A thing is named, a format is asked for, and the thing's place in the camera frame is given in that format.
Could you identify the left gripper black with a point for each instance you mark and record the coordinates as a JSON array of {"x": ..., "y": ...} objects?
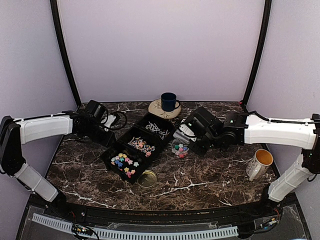
[{"x": 107, "y": 141}]

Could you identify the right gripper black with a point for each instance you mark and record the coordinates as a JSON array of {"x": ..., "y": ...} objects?
[{"x": 199, "y": 150}]

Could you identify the clear plastic jar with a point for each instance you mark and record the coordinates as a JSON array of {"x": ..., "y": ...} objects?
[{"x": 179, "y": 149}]

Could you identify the black three-compartment candy tray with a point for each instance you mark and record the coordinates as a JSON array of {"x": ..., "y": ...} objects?
[{"x": 139, "y": 147}]

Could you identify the metal scoop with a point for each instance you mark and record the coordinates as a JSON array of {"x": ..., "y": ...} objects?
[{"x": 181, "y": 137}]

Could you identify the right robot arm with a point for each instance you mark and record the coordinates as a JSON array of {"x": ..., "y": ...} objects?
[{"x": 252, "y": 128}]

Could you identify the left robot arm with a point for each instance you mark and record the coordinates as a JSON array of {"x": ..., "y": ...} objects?
[{"x": 16, "y": 132}]

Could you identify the dark blue mug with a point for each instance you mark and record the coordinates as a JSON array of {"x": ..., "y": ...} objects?
[{"x": 169, "y": 102}]

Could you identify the beige ceramic plate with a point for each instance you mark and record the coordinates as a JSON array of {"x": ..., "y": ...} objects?
[{"x": 155, "y": 108}]

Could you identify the gold jar lid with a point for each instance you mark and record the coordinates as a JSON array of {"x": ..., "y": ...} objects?
[{"x": 147, "y": 179}]

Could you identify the white mug yellow inside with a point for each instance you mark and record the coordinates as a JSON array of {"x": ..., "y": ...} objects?
[{"x": 259, "y": 164}]

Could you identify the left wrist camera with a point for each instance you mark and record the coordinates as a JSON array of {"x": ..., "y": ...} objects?
[{"x": 110, "y": 122}]

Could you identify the white slotted cable duct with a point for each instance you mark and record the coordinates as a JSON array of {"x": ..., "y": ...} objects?
[{"x": 99, "y": 233}]

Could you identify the right black frame post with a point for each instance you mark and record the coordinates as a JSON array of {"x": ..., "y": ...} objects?
[{"x": 258, "y": 53}]

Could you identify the black frame post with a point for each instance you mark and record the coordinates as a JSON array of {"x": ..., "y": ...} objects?
[
  {"x": 63, "y": 51},
  {"x": 258, "y": 53}
]

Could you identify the left black frame post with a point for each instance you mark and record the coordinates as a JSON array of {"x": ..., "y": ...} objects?
[{"x": 63, "y": 51}]

